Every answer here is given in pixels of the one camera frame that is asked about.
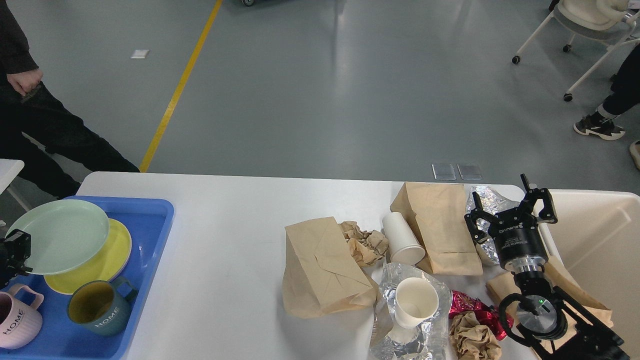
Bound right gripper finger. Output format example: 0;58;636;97
518;173;558;224
464;192;497;245

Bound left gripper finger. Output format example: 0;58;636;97
4;229;31;265
4;264;34;281

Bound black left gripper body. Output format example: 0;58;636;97
0;239;13;289

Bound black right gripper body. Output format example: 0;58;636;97
488;219;549;272

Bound mint green plate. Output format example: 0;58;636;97
8;199;110;275

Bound pink home mug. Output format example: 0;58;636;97
0;284;44;350

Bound brown paper bag under arm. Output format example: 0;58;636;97
487;257;629;360

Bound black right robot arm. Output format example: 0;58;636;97
464;174;629;360

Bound crumpled silver foil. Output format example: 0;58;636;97
466;186;519;267

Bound flat brown paper bag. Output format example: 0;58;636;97
390;181;483;276

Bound beige plastic bin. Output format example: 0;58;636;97
540;189;640;360

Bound white side table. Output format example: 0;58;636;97
0;158;31;212

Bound lying white paper cup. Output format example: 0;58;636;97
382;212;426;265

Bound red foil wrapper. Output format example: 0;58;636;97
448;290;508;341

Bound upright white paper cup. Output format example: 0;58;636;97
395;277;439;329

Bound yellow plate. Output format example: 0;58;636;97
44;218;133;296

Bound teal home mug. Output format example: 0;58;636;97
66;276;138;337

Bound person in dark clothes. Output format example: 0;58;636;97
0;1;138;199

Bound crumpled brown paper ball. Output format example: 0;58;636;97
448;311;503;360

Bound crumpled brown paper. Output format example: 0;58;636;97
338;221;390;268

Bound silver foil bag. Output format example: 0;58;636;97
369;262;453;360

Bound blue plastic tray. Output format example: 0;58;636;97
0;196;174;360

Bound person with black sneakers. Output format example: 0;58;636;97
573;45;640;141

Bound large brown paper bag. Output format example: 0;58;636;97
282;217;378;319

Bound white rolling chair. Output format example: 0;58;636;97
511;0;639;102

